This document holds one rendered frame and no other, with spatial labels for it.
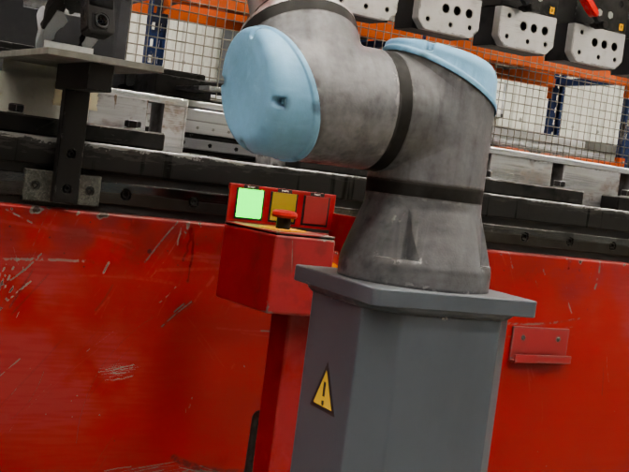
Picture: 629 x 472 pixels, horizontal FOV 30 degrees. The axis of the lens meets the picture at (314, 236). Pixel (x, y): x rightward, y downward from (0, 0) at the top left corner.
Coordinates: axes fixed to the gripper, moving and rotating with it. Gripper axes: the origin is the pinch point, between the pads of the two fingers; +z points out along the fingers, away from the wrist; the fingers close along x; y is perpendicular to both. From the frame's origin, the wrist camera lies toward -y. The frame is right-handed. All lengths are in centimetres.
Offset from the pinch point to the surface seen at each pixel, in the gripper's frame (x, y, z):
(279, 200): -29.6, -29.5, -0.2
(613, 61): -123, 6, -18
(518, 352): -97, -40, 24
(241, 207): -22.8, -30.2, 1.3
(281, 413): -28, -58, 18
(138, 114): -17.6, -1.1, 9.1
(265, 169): -35.5, -15.9, 5.1
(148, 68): -5.7, -15.5, -11.1
